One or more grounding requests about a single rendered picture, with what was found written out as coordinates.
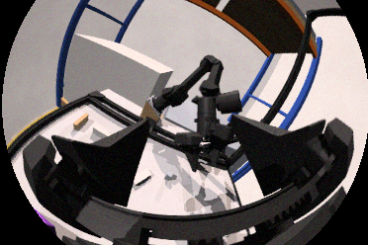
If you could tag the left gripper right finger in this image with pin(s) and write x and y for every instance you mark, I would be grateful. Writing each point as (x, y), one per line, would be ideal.
(271, 151)

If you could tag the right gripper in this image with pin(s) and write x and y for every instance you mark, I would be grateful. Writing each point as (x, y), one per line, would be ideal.
(193, 140)

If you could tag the purple block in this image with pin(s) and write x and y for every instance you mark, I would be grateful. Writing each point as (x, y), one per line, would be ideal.
(49, 225)

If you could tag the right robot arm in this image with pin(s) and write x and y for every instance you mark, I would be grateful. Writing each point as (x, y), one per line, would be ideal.
(226, 104)

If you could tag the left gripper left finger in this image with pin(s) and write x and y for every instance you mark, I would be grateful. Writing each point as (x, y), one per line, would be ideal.
(113, 162)

